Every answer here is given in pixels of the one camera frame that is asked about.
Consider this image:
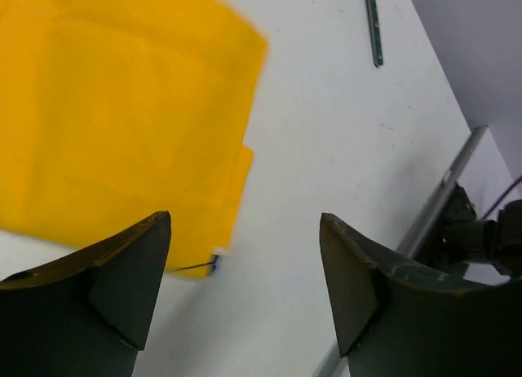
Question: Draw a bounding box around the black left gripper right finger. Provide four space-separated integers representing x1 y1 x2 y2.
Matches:
320 213 521 376

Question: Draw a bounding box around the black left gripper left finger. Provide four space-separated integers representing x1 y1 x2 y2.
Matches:
1 211 171 376

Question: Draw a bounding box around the yellow printed cloth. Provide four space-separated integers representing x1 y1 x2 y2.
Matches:
1 0 268 279

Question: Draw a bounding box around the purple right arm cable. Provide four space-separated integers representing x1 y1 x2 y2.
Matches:
480 180 522 221

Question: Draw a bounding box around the knife with teal handle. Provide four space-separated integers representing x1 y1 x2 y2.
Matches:
365 0 384 68

